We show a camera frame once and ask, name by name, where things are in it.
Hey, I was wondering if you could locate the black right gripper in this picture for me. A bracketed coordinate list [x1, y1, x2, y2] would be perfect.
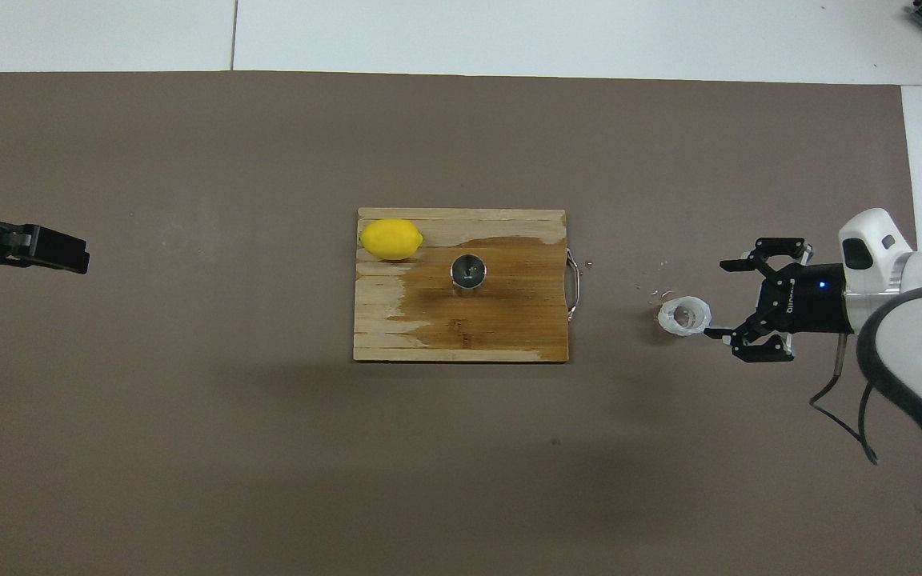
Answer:
[705, 237, 854, 363]

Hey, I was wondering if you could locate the clear crinkled plastic cup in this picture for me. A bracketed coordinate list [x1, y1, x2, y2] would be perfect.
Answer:
[657, 296, 712, 339]

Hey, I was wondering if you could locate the steel double jigger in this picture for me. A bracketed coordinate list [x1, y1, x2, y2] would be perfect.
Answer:
[451, 254, 487, 298]

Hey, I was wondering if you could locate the brown paper table mat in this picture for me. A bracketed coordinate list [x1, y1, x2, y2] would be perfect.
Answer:
[0, 70, 922, 576]

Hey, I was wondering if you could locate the wooden cutting board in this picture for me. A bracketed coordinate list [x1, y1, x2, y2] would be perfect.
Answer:
[353, 208, 582, 363]

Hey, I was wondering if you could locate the yellow lemon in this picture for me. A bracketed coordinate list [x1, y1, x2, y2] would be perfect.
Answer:
[359, 218, 424, 262]

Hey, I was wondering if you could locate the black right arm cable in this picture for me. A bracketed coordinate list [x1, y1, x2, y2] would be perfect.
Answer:
[811, 332, 882, 466]

